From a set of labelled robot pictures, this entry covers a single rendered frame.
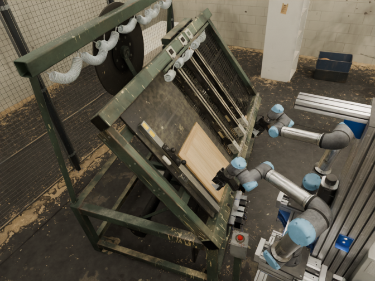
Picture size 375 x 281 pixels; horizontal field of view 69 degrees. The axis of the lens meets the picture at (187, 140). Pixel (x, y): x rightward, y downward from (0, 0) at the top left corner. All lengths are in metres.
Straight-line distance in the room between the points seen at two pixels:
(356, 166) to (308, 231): 0.38
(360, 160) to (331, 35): 5.66
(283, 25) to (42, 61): 4.50
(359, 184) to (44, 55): 1.82
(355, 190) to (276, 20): 4.37
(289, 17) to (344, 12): 1.61
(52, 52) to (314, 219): 1.68
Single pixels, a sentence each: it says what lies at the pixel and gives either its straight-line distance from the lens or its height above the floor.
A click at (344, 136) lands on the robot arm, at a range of 1.87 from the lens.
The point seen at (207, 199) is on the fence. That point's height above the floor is 1.03.
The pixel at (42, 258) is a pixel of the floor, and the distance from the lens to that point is 3.57.
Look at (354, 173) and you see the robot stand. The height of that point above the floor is 1.76.
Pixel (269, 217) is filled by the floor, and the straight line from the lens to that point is 3.39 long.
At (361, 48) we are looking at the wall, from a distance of 7.04.
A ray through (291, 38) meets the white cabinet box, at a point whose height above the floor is 0.87.
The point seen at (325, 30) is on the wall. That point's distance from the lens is 6.97.
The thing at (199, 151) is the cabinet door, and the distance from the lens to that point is 2.28.
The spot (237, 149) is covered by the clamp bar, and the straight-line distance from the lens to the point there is 2.70.
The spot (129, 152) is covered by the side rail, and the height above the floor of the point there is 1.64.
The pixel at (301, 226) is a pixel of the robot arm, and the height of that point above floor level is 1.67.
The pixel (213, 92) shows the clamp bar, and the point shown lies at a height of 1.39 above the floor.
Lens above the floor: 2.75
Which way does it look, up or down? 40 degrees down
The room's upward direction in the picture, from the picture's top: 5 degrees counter-clockwise
